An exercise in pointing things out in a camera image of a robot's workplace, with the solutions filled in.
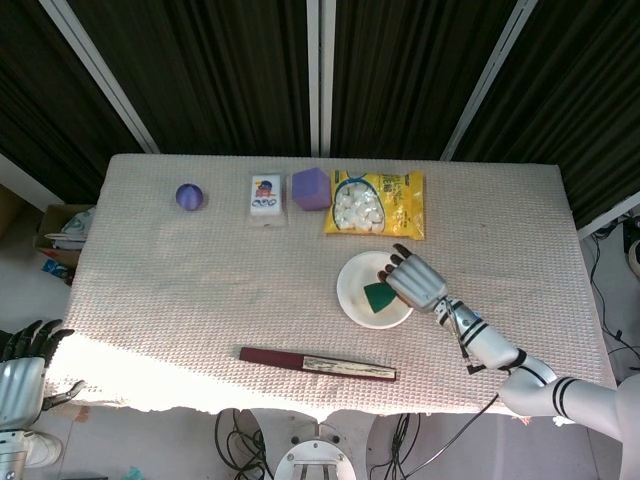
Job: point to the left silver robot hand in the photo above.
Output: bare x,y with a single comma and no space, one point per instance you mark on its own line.
20,385

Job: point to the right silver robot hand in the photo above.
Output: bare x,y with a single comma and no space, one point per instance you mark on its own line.
417,280

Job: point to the green sponge piece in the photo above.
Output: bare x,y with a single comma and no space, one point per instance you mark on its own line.
377,298

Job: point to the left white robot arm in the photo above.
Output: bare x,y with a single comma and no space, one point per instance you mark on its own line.
10,455

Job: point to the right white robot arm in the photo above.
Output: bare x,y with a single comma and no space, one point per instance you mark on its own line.
492,347

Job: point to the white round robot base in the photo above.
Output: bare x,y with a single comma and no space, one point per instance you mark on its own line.
315,457

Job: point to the white paper plate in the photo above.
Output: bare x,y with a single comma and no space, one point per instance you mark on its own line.
355,285

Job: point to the white shoe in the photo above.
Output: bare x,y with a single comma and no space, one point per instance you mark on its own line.
45,447

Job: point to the yellow bag of white candy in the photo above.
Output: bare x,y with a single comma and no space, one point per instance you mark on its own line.
400,205

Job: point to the blue packet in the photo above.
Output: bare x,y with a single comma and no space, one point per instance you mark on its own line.
57,270

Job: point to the purple foam cube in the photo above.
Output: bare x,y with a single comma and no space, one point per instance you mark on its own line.
310,190

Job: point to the brown cardboard box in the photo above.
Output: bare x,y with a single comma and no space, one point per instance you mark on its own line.
55,227

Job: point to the dark red folded fan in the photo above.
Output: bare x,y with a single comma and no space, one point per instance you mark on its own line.
275,357

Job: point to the white waffle tablecloth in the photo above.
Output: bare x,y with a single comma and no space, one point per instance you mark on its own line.
200,300

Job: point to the dark pleated curtain panel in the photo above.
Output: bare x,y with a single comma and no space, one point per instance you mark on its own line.
210,75
410,75
40,110
585,100

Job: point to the blue purple ball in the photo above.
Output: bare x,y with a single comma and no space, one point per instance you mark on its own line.
189,196

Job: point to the white slanted frame post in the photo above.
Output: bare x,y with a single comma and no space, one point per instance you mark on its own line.
492,75
100,75

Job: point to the white upright frame post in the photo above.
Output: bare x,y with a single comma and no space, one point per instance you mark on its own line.
320,75

